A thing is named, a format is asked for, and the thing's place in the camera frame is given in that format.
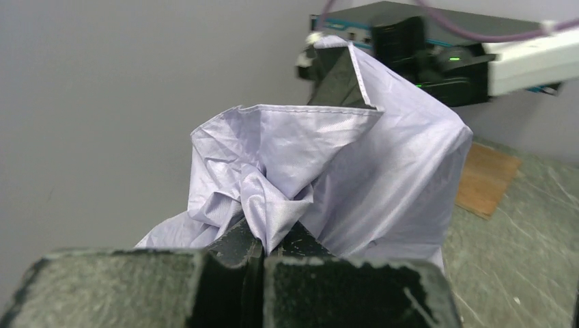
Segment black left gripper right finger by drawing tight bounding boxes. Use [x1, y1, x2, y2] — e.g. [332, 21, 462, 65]
[263, 223, 462, 328]

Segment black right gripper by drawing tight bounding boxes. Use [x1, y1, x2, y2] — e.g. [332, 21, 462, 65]
[296, 31, 372, 109]

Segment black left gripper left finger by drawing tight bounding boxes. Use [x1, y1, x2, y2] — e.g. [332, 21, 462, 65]
[1, 221, 264, 327]

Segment lilac folding umbrella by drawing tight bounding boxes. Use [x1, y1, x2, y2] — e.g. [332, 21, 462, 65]
[138, 36, 472, 267]

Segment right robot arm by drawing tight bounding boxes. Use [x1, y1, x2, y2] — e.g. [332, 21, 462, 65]
[296, 3, 578, 109]

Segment dark teal flat box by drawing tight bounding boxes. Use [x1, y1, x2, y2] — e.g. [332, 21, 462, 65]
[310, 1, 562, 96]

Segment brown wooden board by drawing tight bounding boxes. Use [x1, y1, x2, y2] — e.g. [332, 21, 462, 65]
[455, 143, 522, 220]

